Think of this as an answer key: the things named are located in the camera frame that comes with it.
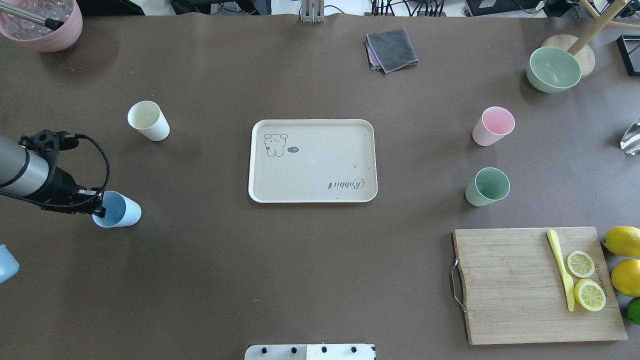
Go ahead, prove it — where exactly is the beige rabbit tray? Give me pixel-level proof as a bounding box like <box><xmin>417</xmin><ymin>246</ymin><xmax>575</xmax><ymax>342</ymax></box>
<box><xmin>247</xmin><ymin>119</ymin><xmax>378</xmax><ymax>203</ymax></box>

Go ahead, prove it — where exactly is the cream white cup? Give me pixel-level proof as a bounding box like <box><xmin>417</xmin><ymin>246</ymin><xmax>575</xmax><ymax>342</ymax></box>
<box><xmin>127</xmin><ymin>100</ymin><xmax>170</xmax><ymax>142</ymax></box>

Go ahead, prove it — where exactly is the lemon slice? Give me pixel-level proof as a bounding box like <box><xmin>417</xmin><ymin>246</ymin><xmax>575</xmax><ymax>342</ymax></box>
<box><xmin>566</xmin><ymin>250</ymin><xmax>595</xmax><ymax>279</ymax></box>
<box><xmin>573</xmin><ymin>278</ymin><xmax>607</xmax><ymax>312</ymax></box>

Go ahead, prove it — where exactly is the light blue cup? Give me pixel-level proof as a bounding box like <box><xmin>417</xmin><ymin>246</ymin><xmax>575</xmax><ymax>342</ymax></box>
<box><xmin>92</xmin><ymin>190</ymin><xmax>142</xmax><ymax>228</ymax></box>

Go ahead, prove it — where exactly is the whole lemon near lime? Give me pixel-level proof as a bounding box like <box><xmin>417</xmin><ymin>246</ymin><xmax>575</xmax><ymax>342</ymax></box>
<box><xmin>611</xmin><ymin>259</ymin><xmax>640</xmax><ymax>297</ymax></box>

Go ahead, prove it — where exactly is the yellow plastic knife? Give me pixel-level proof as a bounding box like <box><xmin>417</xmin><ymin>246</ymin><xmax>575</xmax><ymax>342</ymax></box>
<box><xmin>546</xmin><ymin>228</ymin><xmax>576</xmax><ymax>312</ymax></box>

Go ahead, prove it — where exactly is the lemon slice upper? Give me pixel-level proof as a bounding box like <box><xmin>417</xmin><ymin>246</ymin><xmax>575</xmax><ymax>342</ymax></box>
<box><xmin>566</xmin><ymin>250</ymin><xmax>595</xmax><ymax>279</ymax></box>

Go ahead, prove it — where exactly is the lemon slice lower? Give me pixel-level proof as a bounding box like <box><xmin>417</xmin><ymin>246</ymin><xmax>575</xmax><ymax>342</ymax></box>
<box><xmin>573</xmin><ymin>278</ymin><xmax>607</xmax><ymax>312</ymax></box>

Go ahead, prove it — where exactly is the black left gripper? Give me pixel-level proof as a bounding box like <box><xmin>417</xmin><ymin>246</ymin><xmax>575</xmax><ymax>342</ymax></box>
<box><xmin>19</xmin><ymin>129</ymin><xmax>106</xmax><ymax>219</ymax></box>

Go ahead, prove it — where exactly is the purple cloth under grey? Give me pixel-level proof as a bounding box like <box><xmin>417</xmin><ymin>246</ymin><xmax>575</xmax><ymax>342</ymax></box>
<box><xmin>365</xmin><ymin>40</ymin><xmax>382</xmax><ymax>71</ymax></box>

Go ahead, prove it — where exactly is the metal muddler in bowl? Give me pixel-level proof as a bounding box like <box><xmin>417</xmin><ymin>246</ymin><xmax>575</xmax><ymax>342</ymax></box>
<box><xmin>0</xmin><ymin>1</ymin><xmax>65</xmax><ymax>31</ymax></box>

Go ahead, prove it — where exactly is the grey folded cloth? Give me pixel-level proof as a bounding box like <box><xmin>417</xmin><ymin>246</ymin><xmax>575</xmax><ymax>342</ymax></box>
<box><xmin>365</xmin><ymin>28</ymin><xmax>419</xmax><ymax>74</ymax></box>

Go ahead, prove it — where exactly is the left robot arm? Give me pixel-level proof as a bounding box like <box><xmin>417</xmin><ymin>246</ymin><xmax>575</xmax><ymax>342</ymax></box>
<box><xmin>0</xmin><ymin>129</ymin><xmax>110</xmax><ymax>218</ymax></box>

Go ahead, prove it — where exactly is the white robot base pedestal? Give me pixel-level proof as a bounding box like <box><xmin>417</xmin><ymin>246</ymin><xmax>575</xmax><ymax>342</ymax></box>
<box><xmin>244</xmin><ymin>342</ymin><xmax>377</xmax><ymax>360</ymax></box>

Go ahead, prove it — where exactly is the wooden cup stand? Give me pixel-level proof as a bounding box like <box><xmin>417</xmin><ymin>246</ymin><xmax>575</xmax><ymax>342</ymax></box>
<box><xmin>541</xmin><ymin>0</ymin><xmax>639</xmax><ymax>79</ymax></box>

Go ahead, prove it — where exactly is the glass mug on stand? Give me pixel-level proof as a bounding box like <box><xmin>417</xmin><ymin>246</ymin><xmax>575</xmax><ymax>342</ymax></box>
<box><xmin>619</xmin><ymin>118</ymin><xmax>640</xmax><ymax>155</ymax></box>

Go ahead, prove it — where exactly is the pink ice bowl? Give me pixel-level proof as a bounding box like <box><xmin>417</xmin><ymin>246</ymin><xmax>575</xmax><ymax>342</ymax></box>
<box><xmin>0</xmin><ymin>0</ymin><xmax>83</xmax><ymax>53</ymax></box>

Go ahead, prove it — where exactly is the green cup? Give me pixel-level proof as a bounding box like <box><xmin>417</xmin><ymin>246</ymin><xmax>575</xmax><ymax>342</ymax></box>
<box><xmin>465</xmin><ymin>167</ymin><xmax>511</xmax><ymax>207</ymax></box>

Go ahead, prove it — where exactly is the green lime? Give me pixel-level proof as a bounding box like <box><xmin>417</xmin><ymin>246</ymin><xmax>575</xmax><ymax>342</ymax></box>
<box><xmin>625</xmin><ymin>297</ymin><xmax>640</xmax><ymax>326</ymax></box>

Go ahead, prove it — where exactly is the whole lemon outer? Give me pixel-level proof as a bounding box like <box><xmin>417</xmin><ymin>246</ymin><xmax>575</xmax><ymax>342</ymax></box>
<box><xmin>602</xmin><ymin>226</ymin><xmax>640</xmax><ymax>257</ymax></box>

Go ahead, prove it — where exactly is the bamboo cutting board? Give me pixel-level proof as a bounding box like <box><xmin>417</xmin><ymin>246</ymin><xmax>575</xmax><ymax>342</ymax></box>
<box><xmin>452</xmin><ymin>227</ymin><xmax>627</xmax><ymax>346</ymax></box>

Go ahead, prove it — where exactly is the pink cup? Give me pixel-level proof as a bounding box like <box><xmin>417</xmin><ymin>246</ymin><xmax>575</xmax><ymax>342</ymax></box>
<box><xmin>471</xmin><ymin>106</ymin><xmax>515</xmax><ymax>147</ymax></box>

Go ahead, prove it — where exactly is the mint green bowl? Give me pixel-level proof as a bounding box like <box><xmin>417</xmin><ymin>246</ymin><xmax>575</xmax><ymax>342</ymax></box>
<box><xmin>526</xmin><ymin>47</ymin><xmax>582</xmax><ymax>94</ymax></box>

